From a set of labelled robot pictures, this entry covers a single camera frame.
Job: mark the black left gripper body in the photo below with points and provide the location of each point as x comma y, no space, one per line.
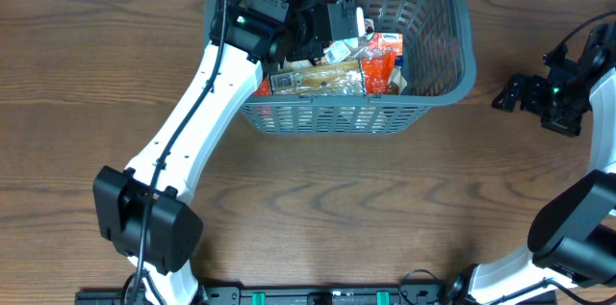
303,27

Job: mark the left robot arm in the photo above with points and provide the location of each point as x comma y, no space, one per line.
144,210

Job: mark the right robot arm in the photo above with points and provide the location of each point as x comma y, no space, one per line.
567,245

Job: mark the orange red noodle package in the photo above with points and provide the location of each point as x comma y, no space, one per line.
353,78

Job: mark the beige paper pouch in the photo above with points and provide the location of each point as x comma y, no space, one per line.
396,82

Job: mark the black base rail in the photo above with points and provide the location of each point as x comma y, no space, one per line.
416,294

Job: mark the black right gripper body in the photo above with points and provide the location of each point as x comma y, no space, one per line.
521,94

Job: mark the grey plastic basket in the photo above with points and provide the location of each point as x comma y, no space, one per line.
437,63

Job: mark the dried mushroom bag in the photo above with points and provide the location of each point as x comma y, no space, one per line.
364,47

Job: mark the blue tissue multipack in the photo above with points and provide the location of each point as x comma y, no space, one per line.
382,43

